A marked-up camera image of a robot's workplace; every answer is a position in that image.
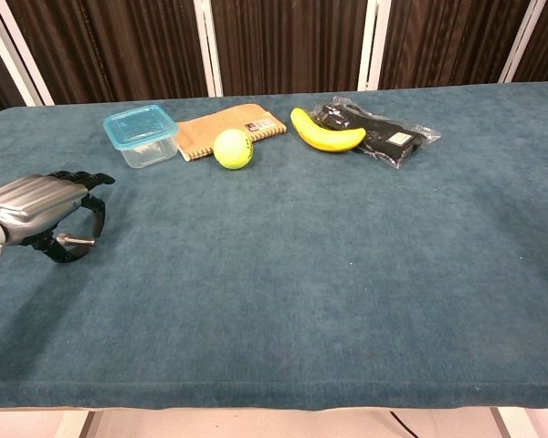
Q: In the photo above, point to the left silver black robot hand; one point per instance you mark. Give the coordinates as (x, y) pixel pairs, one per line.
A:
(32, 201)

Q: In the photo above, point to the small grey metal cylinder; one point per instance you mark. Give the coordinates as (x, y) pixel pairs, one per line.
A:
(75, 240)

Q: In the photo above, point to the clear container with blue lid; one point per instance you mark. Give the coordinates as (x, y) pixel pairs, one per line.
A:
(141, 135)

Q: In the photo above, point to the yellow tennis ball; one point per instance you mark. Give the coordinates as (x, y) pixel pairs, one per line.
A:
(233, 149)

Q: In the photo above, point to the brown spiral notebook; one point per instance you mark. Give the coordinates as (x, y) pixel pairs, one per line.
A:
(230, 130)

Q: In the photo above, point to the white table leg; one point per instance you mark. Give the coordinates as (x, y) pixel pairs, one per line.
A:
(513, 423)
(73, 424)

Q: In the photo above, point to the teal table cloth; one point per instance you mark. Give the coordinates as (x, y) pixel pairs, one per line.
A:
(301, 274)

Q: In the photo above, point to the yellow banana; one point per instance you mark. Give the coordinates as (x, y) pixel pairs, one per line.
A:
(326, 132)

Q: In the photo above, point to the black item in plastic bag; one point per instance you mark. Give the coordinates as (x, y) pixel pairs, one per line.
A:
(388, 137)

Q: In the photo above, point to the dark folding screen white frame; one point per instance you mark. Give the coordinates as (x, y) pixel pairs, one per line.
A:
(283, 45)

